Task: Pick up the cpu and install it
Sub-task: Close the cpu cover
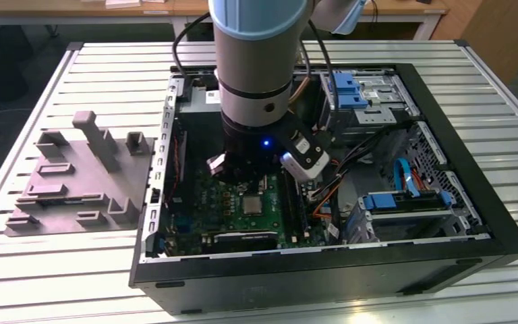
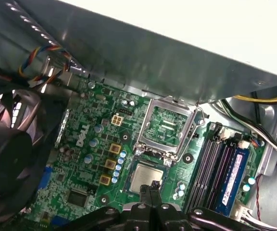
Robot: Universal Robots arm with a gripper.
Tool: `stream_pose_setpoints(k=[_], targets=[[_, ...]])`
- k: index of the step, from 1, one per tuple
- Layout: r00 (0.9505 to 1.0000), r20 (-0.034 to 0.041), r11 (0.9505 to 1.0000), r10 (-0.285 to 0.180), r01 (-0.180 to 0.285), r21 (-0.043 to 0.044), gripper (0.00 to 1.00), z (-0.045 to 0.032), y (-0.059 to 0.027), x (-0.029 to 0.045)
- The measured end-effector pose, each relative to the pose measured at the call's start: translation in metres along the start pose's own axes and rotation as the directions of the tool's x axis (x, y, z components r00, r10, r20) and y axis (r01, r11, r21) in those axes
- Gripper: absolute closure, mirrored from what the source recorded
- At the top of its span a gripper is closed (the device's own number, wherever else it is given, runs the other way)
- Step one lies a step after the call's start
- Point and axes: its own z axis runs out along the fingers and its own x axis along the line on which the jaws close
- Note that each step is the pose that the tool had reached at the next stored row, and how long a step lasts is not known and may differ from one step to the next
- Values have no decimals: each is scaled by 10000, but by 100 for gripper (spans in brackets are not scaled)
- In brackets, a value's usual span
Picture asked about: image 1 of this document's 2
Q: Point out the grey power supply unit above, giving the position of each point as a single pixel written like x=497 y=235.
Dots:
x=196 y=108

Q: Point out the grey parts rack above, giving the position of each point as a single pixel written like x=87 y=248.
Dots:
x=88 y=202

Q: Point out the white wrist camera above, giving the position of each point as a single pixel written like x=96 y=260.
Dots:
x=308 y=158

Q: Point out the green motherboard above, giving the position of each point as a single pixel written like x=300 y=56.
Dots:
x=213 y=209

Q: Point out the silver metal drive cage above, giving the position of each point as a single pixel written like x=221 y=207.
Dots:
x=376 y=116
x=421 y=224

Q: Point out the wooden desk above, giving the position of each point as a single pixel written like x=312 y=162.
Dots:
x=105 y=13

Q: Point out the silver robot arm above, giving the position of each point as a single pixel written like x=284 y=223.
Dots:
x=249 y=67

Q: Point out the black graphics card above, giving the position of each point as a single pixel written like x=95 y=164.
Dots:
x=243 y=238

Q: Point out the hard disk in blue carrier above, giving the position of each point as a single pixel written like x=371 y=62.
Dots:
x=385 y=201

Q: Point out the white box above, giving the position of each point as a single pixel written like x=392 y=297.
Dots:
x=124 y=3

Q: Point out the black PC case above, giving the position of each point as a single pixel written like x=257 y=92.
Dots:
x=331 y=280

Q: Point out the empty blue disk carrier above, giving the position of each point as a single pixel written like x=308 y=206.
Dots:
x=347 y=91

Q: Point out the RAM stick with label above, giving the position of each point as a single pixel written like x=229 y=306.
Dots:
x=301 y=209

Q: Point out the wooden cabinet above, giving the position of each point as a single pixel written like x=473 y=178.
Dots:
x=497 y=33

